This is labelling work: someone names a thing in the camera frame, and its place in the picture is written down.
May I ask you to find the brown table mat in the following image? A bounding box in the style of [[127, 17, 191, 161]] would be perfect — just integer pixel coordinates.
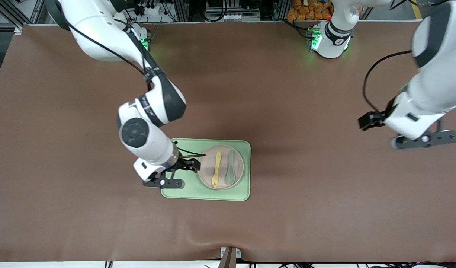
[[0, 21, 456, 263]]

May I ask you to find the yellow plastic fork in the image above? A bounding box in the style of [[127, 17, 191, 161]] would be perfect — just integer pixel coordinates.
[[211, 151, 222, 188]]

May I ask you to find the round beige plate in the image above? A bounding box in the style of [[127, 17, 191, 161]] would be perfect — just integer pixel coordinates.
[[197, 145, 244, 191]]

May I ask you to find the aluminium frame post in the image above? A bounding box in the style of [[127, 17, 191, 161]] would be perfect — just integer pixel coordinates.
[[174, 0, 189, 22], [274, 0, 290, 21]]

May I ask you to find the white mounting bracket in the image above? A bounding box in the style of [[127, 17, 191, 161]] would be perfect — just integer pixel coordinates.
[[220, 247, 242, 259]]

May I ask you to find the aluminium frame beam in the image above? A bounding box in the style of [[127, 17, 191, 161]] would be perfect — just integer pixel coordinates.
[[1, 0, 46, 28]]

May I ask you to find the light green rectangular tray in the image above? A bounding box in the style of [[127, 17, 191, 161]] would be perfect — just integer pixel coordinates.
[[161, 138, 251, 202]]

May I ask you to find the green plastic spoon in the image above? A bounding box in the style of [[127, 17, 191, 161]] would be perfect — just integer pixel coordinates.
[[225, 150, 236, 185]]

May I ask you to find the white power strip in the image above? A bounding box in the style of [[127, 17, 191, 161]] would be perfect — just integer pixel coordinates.
[[137, 2, 168, 16]]

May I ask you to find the grey camera stand pole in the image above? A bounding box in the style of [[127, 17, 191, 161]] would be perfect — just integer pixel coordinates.
[[218, 247, 237, 268]]

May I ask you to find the aluminium table edge rail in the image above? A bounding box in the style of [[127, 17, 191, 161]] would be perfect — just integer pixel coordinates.
[[23, 19, 422, 26]]

